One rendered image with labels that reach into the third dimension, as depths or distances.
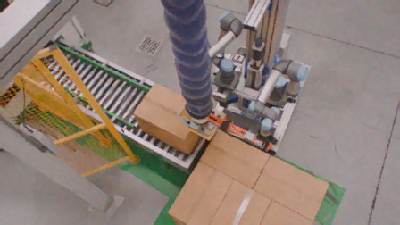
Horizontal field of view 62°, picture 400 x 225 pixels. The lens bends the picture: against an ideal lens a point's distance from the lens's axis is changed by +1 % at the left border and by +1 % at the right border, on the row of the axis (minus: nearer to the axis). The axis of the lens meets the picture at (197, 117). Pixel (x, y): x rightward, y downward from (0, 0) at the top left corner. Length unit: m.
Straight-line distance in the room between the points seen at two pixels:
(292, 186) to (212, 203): 0.78
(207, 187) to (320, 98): 1.97
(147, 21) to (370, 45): 3.18
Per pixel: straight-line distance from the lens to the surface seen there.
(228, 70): 3.03
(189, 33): 1.84
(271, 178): 3.33
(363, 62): 4.93
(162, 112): 3.20
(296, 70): 2.55
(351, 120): 4.41
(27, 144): 2.48
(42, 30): 1.11
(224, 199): 3.25
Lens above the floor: 3.70
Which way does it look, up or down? 62 degrees down
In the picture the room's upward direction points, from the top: 10 degrees counter-clockwise
